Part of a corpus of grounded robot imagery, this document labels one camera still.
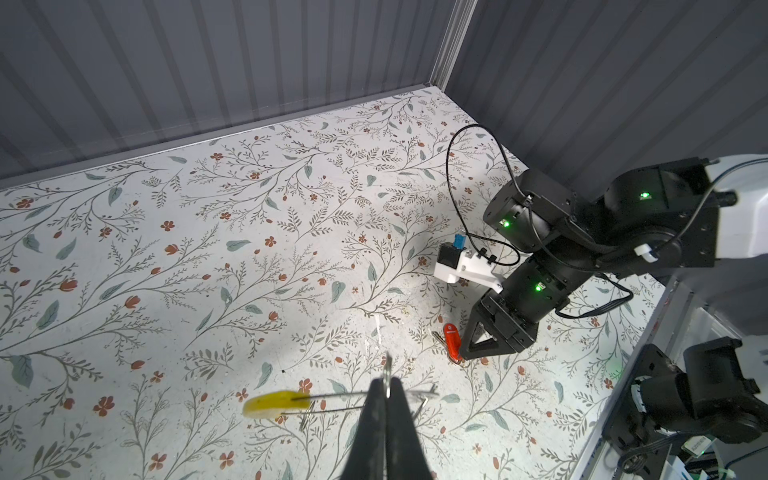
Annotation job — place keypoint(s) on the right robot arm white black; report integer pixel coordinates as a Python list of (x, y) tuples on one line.
[(683, 214)]

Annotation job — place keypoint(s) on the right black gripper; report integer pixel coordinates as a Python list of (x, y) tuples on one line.
[(494, 329)]

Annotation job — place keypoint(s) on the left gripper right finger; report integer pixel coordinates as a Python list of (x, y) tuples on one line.
[(405, 459)]

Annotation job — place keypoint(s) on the key with red tag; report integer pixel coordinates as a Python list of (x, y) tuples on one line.
[(451, 340)]

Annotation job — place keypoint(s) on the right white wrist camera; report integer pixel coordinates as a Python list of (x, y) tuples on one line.
[(455, 262)]

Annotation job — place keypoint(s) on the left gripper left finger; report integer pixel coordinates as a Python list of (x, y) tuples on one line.
[(366, 459)]

